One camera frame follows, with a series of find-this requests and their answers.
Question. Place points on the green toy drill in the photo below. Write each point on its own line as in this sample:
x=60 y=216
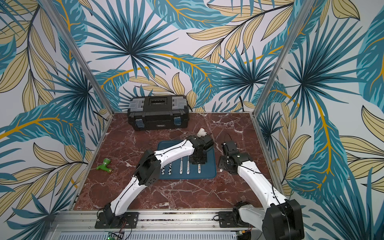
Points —
x=104 y=166

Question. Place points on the aluminium front rail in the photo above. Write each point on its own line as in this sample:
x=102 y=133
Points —
x=148 y=220

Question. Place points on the white PVC tee fitting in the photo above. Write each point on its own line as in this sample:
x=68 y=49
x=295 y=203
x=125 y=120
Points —
x=201 y=133

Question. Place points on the black toolbox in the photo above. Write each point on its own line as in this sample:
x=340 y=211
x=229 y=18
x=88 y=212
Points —
x=158 y=113

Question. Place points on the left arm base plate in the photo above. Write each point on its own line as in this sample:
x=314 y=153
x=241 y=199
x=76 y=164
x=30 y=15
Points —
x=128 y=220

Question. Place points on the fork with hello kitty handle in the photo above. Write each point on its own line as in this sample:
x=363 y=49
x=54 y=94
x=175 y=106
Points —
x=181 y=166

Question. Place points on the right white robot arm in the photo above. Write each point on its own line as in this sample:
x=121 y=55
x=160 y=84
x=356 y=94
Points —
x=281 y=218

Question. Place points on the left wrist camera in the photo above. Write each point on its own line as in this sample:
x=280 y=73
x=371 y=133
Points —
x=205 y=142

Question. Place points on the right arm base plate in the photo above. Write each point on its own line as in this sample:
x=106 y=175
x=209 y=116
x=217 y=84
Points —
x=233 y=220

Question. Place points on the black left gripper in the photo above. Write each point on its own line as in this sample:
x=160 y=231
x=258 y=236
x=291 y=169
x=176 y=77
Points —
x=204 y=160

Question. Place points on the spoon with cow-pattern handle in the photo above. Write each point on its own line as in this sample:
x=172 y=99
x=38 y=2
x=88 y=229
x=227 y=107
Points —
x=170 y=169

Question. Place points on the teal plastic tray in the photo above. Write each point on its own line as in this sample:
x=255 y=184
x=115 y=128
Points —
x=165 y=148

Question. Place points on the spoon with hello kitty handle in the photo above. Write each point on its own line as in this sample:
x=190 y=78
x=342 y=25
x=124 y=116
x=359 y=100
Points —
x=188 y=165

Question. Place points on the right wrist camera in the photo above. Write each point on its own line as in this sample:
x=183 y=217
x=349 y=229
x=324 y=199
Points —
x=230 y=148

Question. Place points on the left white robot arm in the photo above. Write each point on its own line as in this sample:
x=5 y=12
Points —
x=148 y=170

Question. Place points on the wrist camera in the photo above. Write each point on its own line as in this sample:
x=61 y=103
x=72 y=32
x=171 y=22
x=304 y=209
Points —
x=205 y=142
x=230 y=148

